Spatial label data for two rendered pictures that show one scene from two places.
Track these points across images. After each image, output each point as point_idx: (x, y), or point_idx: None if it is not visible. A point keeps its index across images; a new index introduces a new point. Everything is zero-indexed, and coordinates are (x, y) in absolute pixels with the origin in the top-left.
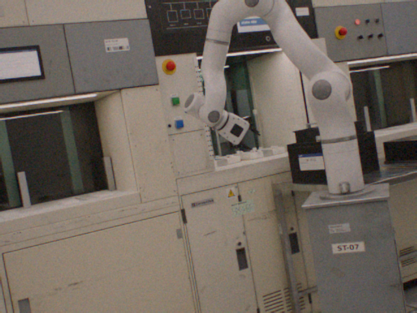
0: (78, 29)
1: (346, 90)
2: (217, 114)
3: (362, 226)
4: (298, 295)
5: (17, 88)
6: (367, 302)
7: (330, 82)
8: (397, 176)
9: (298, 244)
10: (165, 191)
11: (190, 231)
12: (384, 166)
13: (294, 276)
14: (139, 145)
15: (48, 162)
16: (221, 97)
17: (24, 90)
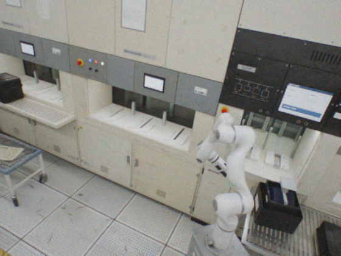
0: (184, 77)
1: (234, 214)
2: (200, 161)
3: None
4: (239, 229)
5: (152, 92)
6: None
7: (218, 207)
8: (270, 253)
9: None
10: None
11: (203, 177)
12: (304, 232)
13: (240, 222)
14: (194, 136)
15: (182, 110)
16: (204, 156)
17: (154, 94)
